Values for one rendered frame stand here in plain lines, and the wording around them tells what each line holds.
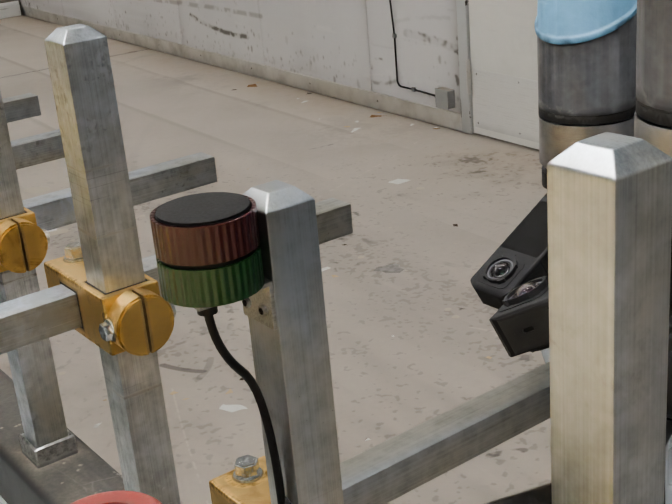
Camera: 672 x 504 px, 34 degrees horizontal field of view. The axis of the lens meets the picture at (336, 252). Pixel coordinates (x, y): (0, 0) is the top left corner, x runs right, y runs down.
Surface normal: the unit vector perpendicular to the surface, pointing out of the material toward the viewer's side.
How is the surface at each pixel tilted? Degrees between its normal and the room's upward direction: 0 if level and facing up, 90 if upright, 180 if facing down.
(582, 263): 90
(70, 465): 0
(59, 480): 0
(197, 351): 0
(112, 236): 90
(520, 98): 91
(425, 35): 90
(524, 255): 29
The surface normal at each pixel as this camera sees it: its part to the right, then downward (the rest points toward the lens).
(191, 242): -0.14, 0.37
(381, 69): -0.83, 0.27
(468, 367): -0.08, -0.93
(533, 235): -0.48, -0.68
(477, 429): 0.60, 0.25
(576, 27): -0.40, 0.32
